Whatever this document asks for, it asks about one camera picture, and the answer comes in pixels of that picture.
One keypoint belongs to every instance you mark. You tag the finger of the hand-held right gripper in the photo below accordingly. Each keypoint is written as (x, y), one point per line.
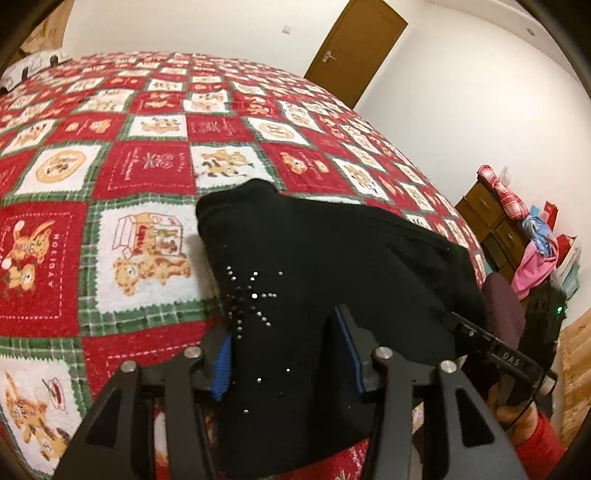
(466, 330)

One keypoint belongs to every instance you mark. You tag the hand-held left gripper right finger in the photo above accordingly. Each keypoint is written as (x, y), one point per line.
(352, 350)

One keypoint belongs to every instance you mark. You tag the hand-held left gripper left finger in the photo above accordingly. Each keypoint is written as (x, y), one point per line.
(224, 369)

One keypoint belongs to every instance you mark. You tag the black pants with rhinestones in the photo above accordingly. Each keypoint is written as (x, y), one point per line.
(332, 258)

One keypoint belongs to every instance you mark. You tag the person's right forearm red sleeve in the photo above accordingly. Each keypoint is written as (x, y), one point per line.
(540, 447)

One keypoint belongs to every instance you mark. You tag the person's right hand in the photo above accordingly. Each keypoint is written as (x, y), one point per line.
(512, 415)

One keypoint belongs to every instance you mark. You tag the dark maroon striped clothing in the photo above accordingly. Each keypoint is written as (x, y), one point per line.
(503, 304)

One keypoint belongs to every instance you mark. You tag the black device with green light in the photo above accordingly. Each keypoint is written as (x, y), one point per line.
(547, 318)

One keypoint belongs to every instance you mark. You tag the pink cloth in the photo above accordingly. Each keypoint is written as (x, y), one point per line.
(533, 270)

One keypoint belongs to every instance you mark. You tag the teal box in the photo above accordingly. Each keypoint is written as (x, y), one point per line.
(571, 279)

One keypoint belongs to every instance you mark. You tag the brown wooden dresser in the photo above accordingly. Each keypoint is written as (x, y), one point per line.
(489, 221)

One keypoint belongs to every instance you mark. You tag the blue cloth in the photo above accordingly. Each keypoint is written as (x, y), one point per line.
(540, 233)

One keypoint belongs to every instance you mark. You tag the red plaid cloth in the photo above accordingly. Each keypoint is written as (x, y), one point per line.
(505, 194)

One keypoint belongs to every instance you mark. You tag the red box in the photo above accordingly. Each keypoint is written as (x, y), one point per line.
(550, 214)

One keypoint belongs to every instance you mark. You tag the red printed bear blanket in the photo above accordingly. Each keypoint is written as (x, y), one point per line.
(138, 161)

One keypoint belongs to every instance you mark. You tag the brown wooden door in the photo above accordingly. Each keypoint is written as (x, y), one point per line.
(355, 50)

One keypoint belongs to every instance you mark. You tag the white pillow with black print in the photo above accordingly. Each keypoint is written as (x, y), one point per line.
(32, 67)

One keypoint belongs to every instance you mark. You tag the beige patterned curtain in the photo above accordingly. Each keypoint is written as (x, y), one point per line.
(44, 25)

